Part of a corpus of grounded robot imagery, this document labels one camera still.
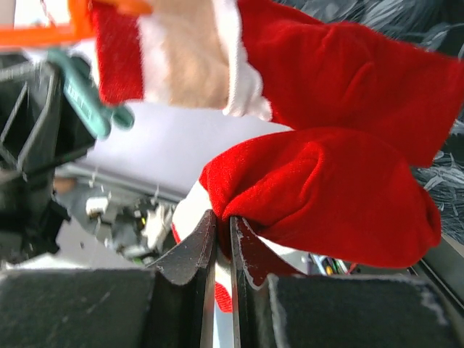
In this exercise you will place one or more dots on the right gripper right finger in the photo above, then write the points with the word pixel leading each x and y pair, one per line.
pixel 275 305

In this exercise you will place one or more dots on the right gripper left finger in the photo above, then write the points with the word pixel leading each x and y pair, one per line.
pixel 88 296

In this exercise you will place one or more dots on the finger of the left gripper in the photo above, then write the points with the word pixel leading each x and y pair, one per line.
pixel 39 128

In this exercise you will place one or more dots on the teal clip front rim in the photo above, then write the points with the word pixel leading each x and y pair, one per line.
pixel 82 94

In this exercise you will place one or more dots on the orange front clip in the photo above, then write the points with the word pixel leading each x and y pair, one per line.
pixel 101 20

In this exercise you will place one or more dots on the red snowflake sock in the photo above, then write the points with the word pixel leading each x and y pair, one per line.
pixel 338 192
pixel 276 63

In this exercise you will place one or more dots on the dark shark print cloth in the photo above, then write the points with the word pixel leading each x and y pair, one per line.
pixel 361 109

